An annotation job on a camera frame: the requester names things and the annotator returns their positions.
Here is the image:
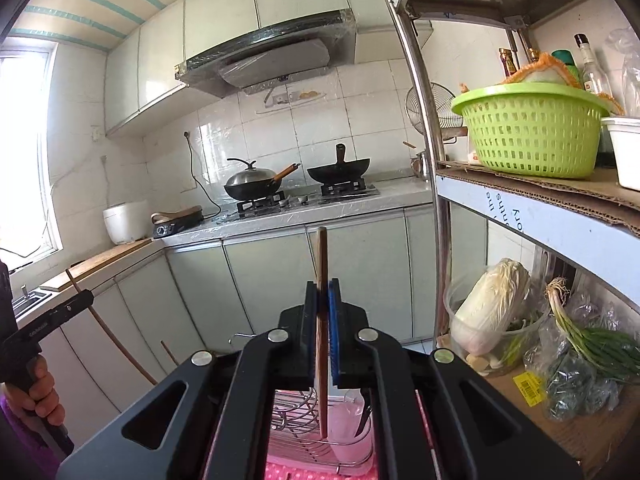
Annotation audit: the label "napa cabbage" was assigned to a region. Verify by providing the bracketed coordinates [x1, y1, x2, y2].
[450, 258, 532, 356]

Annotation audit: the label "orange and white cloth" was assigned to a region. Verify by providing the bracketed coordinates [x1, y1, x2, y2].
[500, 52, 626, 116]

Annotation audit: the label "white wall cabinets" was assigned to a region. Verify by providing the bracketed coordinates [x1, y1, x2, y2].
[104, 0, 433, 136]

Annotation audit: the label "black wok with lid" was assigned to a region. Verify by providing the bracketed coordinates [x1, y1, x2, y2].
[223, 158, 302, 202]

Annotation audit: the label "clear glass bottle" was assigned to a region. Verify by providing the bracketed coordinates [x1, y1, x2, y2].
[574, 33, 613, 97]

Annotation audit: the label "yellow label sticker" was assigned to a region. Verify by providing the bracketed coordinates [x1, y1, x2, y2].
[512, 372, 546, 406]

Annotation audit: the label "person's left hand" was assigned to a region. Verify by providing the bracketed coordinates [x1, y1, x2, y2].
[7, 355, 67, 428]

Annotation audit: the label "green capped bottle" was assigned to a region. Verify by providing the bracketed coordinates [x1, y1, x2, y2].
[550, 49, 583, 86]

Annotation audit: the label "dark electric griddle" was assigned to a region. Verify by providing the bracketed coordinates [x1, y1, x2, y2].
[151, 205, 204, 238]

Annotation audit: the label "white plastic tub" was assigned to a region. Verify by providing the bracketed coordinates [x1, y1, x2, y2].
[601, 116, 640, 191]

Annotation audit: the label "wooden cutting board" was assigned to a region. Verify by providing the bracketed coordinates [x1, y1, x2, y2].
[39, 238, 153, 292]

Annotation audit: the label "light wooden chopstick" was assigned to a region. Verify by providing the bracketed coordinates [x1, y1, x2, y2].
[314, 226, 331, 442]

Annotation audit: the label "metal kettle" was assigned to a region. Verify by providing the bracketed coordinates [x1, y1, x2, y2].
[411, 150, 431, 181]

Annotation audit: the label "grey base cabinets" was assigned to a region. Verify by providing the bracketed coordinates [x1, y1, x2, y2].
[15, 192, 488, 411]

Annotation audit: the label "cardboard sheet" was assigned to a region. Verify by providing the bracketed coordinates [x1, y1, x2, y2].
[480, 360, 640, 478]
[437, 160, 640, 238]

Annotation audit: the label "white rice cooker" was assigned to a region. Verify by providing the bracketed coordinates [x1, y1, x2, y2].
[103, 200, 152, 246]

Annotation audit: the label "pink plastic cup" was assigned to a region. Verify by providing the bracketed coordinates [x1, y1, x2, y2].
[327, 395, 375, 461]

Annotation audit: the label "metal wire utensil rack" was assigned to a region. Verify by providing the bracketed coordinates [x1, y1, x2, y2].
[227, 332, 375, 466]

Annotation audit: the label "steel range hood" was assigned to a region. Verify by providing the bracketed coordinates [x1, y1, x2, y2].
[175, 9, 357, 100]

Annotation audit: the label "black power cable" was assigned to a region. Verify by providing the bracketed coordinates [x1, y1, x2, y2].
[183, 131, 223, 218]

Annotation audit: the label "metal shelf rack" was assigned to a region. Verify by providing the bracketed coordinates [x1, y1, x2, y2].
[367, 0, 640, 480]

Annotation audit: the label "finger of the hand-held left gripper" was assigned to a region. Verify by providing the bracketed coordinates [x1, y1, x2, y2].
[2, 289, 96, 361]

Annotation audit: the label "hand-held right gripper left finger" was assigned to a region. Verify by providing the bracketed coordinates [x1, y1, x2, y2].
[56, 280, 321, 480]

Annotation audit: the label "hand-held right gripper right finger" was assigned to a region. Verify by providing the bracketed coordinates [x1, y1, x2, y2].
[327, 277, 583, 480]

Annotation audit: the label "green plastic basket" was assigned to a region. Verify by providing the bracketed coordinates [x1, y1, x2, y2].
[451, 82, 612, 179]

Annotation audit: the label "plastic bag of greens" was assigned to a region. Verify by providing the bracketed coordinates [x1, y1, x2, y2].
[525, 305, 626, 421]

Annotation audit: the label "clear plastic container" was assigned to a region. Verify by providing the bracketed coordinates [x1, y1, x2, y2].
[444, 270, 551, 378]

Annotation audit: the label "glass wall shelf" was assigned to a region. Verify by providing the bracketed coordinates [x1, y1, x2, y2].
[254, 87, 328, 115]

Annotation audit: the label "gas stove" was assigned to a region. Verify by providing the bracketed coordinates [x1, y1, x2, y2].
[235, 184, 379, 218]

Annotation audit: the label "clear plastic bag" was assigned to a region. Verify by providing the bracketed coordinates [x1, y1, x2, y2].
[605, 25, 640, 111]

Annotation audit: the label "pink polka dot towel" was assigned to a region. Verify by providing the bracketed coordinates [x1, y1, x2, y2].
[265, 395, 441, 480]

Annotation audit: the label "window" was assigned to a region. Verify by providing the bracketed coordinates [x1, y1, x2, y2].
[0, 50, 58, 261]

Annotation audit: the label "metal sink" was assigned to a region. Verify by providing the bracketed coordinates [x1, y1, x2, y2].
[10, 285, 51, 318]

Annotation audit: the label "person's left forearm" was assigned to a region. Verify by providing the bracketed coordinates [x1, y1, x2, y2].
[0, 395, 58, 480]

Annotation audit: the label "ginger piece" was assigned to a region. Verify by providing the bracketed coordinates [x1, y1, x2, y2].
[465, 350, 506, 376]

